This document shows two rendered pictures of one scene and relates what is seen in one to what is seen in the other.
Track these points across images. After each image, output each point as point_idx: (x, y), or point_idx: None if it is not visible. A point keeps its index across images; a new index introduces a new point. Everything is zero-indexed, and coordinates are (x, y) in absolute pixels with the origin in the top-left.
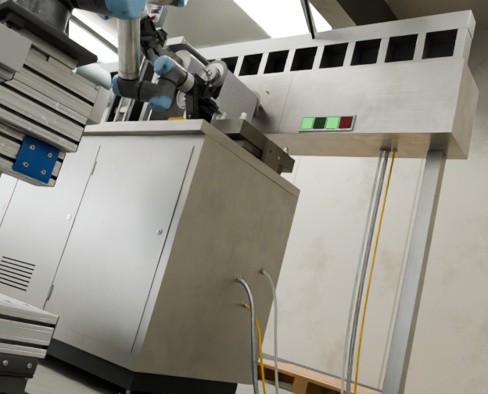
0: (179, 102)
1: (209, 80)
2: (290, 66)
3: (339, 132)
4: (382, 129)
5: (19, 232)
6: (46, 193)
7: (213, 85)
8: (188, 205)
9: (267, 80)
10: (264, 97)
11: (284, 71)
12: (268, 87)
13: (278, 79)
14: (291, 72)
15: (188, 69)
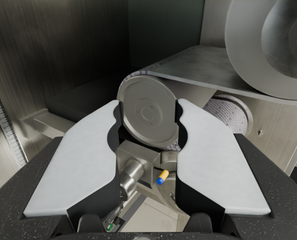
0: (124, 90)
1: (160, 191)
2: None
3: None
4: (179, 221)
5: None
6: None
7: (120, 227)
8: None
9: (293, 130)
10: (253, 125)
11: None
12: (272, 132)
13: (284, 149)
14: (291, 169)
15: (251, 95)
